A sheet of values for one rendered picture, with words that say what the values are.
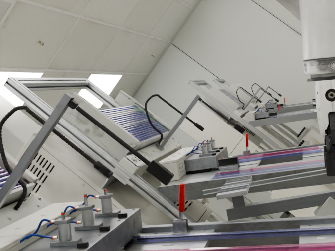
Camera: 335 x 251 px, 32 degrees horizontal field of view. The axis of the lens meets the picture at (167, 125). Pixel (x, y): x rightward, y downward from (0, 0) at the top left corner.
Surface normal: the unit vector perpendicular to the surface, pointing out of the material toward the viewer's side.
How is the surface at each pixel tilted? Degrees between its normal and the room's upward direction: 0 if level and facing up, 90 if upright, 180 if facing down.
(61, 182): 90
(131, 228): 138
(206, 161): 90
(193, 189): 90
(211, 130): 90
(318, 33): 74
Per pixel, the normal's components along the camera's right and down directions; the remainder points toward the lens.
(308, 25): -0.84, 0.10
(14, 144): -0.23, 0.07
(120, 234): 0.97, -0.09
